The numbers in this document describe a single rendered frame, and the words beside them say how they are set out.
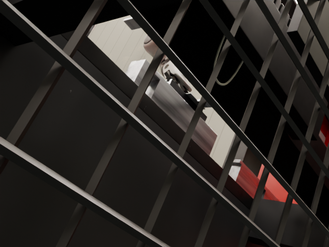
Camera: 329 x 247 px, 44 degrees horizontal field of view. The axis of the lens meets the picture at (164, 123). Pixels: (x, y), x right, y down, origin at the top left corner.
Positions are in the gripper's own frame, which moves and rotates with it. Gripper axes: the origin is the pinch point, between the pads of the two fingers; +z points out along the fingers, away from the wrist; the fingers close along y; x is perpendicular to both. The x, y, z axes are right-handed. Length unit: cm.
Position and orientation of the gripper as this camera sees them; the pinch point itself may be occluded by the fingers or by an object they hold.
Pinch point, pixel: (181, 96)
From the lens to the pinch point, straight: 133.8
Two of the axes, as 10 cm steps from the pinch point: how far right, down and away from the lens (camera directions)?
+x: -8.0, 5.4, 2.8
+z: 1.7, 6.4, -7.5
